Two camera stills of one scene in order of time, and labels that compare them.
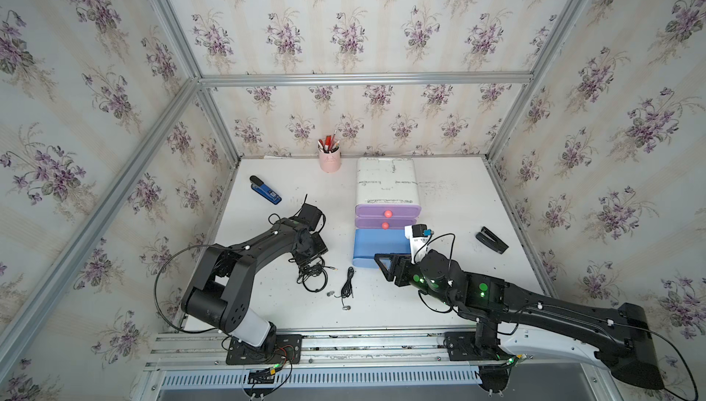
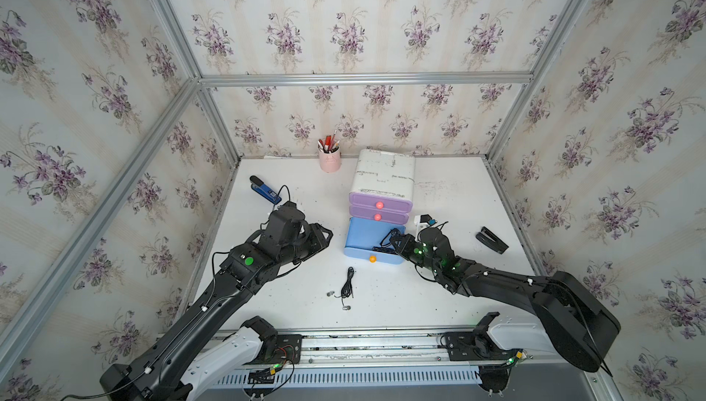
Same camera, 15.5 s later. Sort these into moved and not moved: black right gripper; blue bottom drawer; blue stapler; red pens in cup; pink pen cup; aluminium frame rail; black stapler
Moved: black right gripper; blue bottom drawer
Not moved: pink pen cup; red pens in cup; black stapler; blue stapler; aluminium frame rail
